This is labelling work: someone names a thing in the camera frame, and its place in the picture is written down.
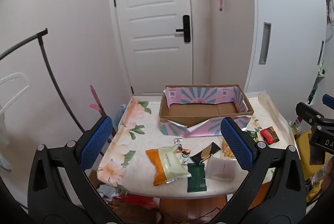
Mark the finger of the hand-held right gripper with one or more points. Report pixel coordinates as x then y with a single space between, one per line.
328 102
308 110

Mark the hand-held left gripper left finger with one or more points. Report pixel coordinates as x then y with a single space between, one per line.
96 144

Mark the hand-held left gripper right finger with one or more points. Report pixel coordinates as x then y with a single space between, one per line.
238 145

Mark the small white green snack packet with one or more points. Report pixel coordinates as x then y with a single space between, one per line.
252 136

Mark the pink striped cardboard box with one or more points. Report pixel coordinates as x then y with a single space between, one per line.
203 112

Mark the dark green snack packet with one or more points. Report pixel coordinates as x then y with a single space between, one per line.
196 178

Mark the yellow snack packet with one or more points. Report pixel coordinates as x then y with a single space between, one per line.
226 150

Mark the yellow bag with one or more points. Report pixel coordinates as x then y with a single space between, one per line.
304 151

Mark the translucent white snack packet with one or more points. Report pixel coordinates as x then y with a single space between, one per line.
221 169

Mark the black gold snack packet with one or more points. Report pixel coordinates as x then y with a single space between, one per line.
206 152

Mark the red black snack packet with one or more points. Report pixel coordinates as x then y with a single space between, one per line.
270 134

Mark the colourful snack bag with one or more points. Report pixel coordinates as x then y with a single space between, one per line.
317 187

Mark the floral tablecloth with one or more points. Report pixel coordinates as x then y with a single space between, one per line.
146 132

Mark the white coffee stick packet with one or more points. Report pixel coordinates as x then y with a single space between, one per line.
184 156

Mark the red bag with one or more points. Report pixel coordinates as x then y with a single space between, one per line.
138 201

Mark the orange white snack packet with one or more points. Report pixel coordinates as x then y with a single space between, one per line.
168 164

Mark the brown stool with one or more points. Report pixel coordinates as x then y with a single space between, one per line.
190 207

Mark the grey clothes rack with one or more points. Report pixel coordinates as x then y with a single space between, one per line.
49 67

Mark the white wardrobe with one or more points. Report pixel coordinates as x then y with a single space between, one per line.
287 18

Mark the white door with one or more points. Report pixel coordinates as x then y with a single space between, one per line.
151 31

